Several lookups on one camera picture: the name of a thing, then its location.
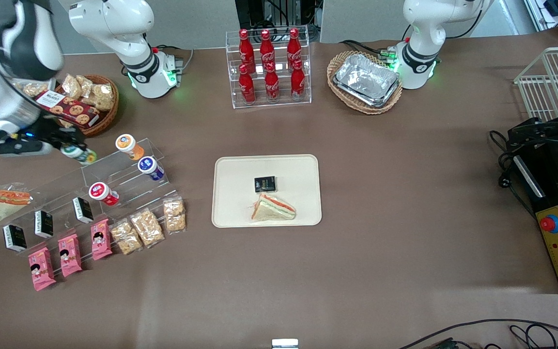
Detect red cola bottle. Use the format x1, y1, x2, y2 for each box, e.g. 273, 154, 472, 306
287, 28, 302, 68
239, 64, 256, 104
291, 60, 306, 100
238, 29, 255, 73
264, 63, 280, 102
260, 30, 276, 71

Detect black equipment rack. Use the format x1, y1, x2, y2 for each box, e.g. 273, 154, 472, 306
235, 0, 318, 31

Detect aluminium frame shelf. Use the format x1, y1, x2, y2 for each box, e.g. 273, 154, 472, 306
524, 0, 558, 35

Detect round dark wicker basket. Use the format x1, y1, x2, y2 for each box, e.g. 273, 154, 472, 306
52, 74, 120, 138

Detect orange gum canister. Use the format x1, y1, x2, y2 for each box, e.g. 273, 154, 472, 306
115, 134, 145, 161

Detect looped black cable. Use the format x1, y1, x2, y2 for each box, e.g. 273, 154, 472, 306
509, 324, 558, 349

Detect long black cable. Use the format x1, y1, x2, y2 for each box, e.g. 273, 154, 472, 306
398, 318, 558, 349

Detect clear acrylic bottle rack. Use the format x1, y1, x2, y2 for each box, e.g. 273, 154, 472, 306
226, 25, 312, 109

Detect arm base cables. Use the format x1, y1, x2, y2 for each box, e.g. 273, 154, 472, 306
151, 45, 195, 74
342, 40, 397, 61

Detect black gum box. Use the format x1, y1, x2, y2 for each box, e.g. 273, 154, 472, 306
254, 176, 278, 193
2, 224, 28, 252
34, 209, 54, 238
72, 197, 94, 224

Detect white wire basket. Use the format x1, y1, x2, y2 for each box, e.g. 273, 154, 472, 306
514, 46, 558, 122

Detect aluminium foil tray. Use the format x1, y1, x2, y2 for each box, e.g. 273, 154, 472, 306
334, 53, 401, 103

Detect black sealing machine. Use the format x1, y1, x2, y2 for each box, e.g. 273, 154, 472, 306
511, 141, 558, 295

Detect pink snack pack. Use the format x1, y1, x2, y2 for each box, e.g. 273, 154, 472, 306
28, 247, 57, 291
90, 219, 113, 261
58, 234, 83, 278

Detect oval light wicker basket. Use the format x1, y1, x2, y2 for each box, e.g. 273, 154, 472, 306
327, 51, 403, 115

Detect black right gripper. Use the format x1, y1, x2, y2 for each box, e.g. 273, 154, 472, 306
22, 116, 87, 152

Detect red gum canister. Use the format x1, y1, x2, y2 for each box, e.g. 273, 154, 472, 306
89, 182, 120, 206

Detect red cookie box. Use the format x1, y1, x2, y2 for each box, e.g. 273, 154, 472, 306
34, 90, 100, 129

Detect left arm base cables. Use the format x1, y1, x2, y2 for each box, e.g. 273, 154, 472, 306
342, 40, 397, 61

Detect green gum canister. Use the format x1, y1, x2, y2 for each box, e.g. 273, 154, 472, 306
61, 145, 97, 165

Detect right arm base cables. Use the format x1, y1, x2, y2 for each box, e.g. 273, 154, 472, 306
151, 45, 195, 74

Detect black power cable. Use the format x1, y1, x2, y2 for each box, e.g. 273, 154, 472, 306
490, 130, 536, 219

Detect brown table cover sheet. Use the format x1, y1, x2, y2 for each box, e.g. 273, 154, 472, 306
0, 27, 558, 349

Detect clear rice snack bag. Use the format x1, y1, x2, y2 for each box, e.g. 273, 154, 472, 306
76, 75, 94, 97
20, 82, 49, 97
88, 83, 115, 111
62, 74, 83, 100

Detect clear acrylic stepped display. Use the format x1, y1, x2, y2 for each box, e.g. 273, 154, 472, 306
0, 138, 183, 257

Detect beige plastic tray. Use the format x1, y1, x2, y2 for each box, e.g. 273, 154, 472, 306
211, 154, 323, 228

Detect blue gum canister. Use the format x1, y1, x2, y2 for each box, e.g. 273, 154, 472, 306
138, 156, 165, 181

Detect clear wrapped cracker pack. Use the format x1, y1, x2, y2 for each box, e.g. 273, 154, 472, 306
130, 208, 166, 249
163, 195, 186, 235
110, 219, 143, 255

